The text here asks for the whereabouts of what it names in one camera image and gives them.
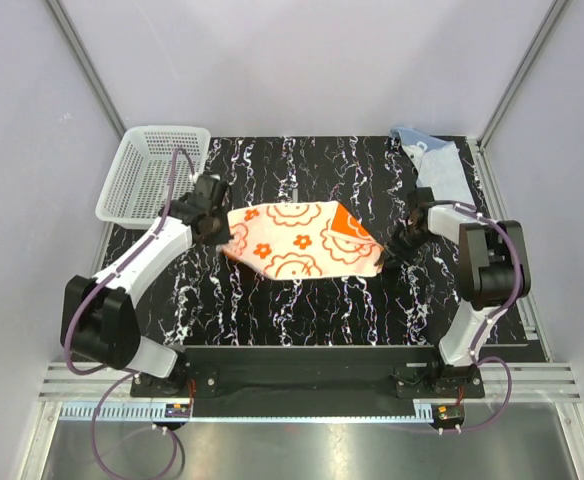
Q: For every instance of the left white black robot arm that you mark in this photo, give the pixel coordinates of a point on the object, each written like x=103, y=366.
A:
x=100, y=328

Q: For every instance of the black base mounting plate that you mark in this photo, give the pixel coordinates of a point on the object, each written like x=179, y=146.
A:
x=408, y=371

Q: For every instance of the light blue towel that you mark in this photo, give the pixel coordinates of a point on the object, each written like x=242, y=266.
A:
x=437, y=163

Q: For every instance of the orange white patterned towel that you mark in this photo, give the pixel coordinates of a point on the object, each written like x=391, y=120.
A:
x=302, y=241

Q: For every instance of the black marble pattern mat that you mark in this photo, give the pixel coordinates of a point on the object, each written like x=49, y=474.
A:
x=206, y=298

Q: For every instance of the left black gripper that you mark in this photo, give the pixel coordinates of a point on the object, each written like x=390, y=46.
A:
x=225, y=236

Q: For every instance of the white plastic basket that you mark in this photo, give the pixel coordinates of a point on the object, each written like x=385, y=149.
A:
x=149, y=162

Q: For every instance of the small electronics box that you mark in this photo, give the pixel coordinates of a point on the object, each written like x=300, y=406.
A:
x=450, y=413
x=178, y=410

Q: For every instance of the aluminium frame rail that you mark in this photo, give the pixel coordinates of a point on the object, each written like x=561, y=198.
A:
x=528, y=382

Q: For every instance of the left small electronics box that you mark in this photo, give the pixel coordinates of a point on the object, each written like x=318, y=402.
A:
x=178, y=410

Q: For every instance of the slotted cable duct rail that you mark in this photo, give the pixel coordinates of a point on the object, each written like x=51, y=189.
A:
x=410, y=413

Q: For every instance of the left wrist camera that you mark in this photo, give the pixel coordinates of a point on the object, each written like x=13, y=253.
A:
x=210, y=187

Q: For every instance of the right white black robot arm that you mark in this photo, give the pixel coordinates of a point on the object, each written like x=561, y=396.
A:
x=493, y=273

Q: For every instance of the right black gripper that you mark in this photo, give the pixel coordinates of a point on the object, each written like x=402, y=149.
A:
x=394, y=245

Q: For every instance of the right small electronics box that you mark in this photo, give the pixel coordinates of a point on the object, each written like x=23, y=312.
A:
x=450, y=413

